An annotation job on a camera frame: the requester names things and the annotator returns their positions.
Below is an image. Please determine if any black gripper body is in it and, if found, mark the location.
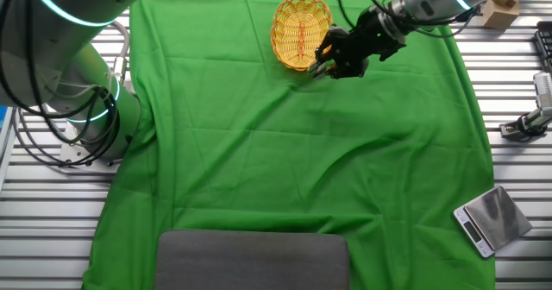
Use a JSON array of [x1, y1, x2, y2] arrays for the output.
[[338, 7, 407, 78]]

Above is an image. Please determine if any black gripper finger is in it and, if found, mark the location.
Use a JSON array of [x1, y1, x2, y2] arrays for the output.
[[323, 60, 370, 80], [313, 35, 344, 66]]

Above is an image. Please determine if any yellow wicker basket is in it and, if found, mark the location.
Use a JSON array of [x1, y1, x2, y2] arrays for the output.
[[270, 0, 335, 73]]

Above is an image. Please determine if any green cloth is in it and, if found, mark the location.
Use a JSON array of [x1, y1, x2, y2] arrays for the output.
[[81, 0, 496, 290]]

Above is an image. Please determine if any wooden block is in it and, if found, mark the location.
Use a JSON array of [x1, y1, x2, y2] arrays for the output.
[[480, 0, 521, 31]]

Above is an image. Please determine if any black keyboard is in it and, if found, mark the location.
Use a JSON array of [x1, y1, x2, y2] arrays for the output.
[[533, 21, 552, 73]]

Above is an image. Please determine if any grey foam pad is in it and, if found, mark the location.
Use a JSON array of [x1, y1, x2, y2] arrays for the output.
[[154, 229, 350, 290]]

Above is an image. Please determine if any silver digital kitchen scale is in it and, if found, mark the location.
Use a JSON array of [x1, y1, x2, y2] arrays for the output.
[[452, 185, 534, 259]]

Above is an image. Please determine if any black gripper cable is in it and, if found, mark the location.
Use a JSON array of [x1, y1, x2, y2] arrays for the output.
[[361, 0, 480, 27]]

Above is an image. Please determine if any black camera cable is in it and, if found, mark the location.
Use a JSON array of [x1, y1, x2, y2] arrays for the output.
[[336, 0, 357, 30]]

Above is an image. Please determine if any white grey camera device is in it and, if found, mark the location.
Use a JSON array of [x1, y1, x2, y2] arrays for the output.
[[532, 71, 552, 109]]

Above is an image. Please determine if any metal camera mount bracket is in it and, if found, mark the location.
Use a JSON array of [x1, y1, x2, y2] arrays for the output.
[[499, 106, 552, 143]]

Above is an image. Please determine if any black base cable bundle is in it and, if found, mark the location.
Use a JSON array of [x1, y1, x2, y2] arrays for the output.
[[0, 0, 122, 168]]

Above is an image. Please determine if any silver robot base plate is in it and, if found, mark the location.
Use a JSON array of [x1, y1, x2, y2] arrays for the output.
[[58, 123, 122, 169]]

